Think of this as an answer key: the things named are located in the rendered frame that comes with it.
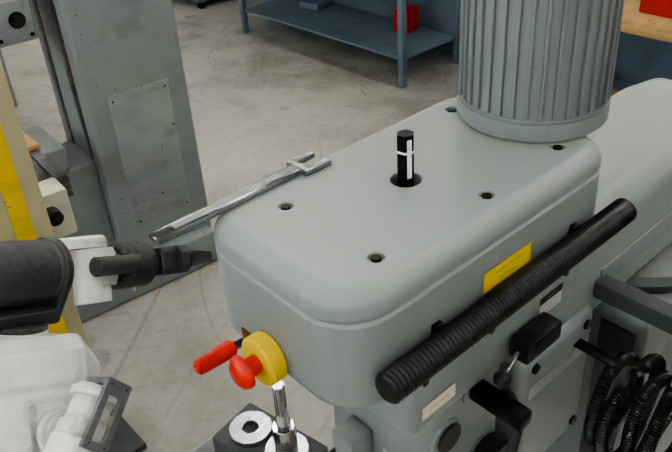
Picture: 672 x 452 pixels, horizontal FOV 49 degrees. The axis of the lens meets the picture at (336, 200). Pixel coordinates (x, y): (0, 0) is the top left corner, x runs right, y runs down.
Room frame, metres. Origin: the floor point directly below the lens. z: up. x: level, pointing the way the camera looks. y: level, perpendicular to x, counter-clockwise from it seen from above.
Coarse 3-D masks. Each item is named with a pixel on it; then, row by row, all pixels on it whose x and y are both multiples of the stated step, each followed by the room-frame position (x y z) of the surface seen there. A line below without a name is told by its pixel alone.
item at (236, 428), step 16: (240, 416) 1.13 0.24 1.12; (256, 416) 1.13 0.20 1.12; (272, 416) 1.13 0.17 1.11; (224, 432) 1.10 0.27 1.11; (240, 432) 1.09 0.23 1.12; (256, 432) 1.08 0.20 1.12; (272, 432) 1.09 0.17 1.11; (224, 448) 1.07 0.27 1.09; (240, 448) 1.05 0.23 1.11; (256, 448) 1.05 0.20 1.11; (272, 448) 1.04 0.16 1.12; (304, 448) 1.03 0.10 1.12; (320, 448) 1.04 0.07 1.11
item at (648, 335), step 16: (656, 256) 1.01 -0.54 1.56; (640, 272) 0.97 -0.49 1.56; (656, 272) 0.97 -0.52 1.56; (640, 288) 0.96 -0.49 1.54; (656, 288) 0.96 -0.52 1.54; (608, 304) 0.94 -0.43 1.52; (592, 320) 0.95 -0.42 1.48; (608, 320) 0.93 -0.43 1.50; (624, 320) 0.91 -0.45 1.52; (640, 320) 0.90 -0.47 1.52; (592, 336) 0.94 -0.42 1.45; (608, 336) 0.92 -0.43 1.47; (624, 336) 0.90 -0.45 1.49; (640, 336) 0.88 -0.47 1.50; (656, 336) 0.90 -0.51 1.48; (608, 352) 0.91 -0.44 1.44; (640, 352) 0.88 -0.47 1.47; (656, 352) 0.91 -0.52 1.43; (592, 368) 0.94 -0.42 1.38; (624, 368) 0.89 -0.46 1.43; (592, 384) 0.93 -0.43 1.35; (624, 384) 0.89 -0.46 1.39; (656, 400) 0.90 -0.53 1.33; (624, 416) 0.88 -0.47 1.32; (576, 432) 0.94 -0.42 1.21; (560, 448) 0.97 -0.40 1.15; (576, 448) 0.94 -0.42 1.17; (592, 448) 0.91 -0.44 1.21; (608, 448) 0.89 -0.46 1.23; (656, 448) 0.92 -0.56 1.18
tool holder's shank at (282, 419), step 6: (276, 384) 1.04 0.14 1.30; (282, 384) 1.04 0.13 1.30; (276, 390) 1.02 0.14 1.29; (282, 390) 1.03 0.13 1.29; (276, 396) 1.02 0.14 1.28; (282, 396) 1.03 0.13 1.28; (276, 402) 1.03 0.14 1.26; (282, 402) 1.03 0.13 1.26; (276, 408) 1.03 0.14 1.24; (282, 408) 1.02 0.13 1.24; (276, 414) 1.03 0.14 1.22; (282, 414) 1.02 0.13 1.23; (288, 414) 1.03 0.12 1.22; (276, 420) 1.03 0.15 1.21; (282, 420) 1.02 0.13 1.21; (288, 420) 1.03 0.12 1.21; (282, 426) 1.02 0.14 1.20; (288, 426) 1.03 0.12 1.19
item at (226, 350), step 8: (224, 344) 0.70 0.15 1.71; (232, 344) 0.70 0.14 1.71; (240, 344) 0.70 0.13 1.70; (208, 352) 0.69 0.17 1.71; (216, 352) 0.68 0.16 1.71; (224, 352) 0.69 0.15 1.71; (232, 352) 0.69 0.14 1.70; (200, 360) 0.67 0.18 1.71; (208, 360) 0.67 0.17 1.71; (216, 360) 0.68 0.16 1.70; (224, 360) 0.68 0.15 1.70; (200, 368) 0.67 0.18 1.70; (208, 368) 0.67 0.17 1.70
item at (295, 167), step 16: (304, 160) 0.82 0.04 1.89; (320, 160) 0.81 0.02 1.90; (272, 176) 0.78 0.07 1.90; (288, 176) 0.78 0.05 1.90; (240, 192) 0.75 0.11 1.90; (256, 192) 0.75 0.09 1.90; (208, 208) 0.72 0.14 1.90; (224, 208) 0.72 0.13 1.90; (176, 224) 0.69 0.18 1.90; (192, 224) 0.69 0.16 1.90; (160, 240) 0.66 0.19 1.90
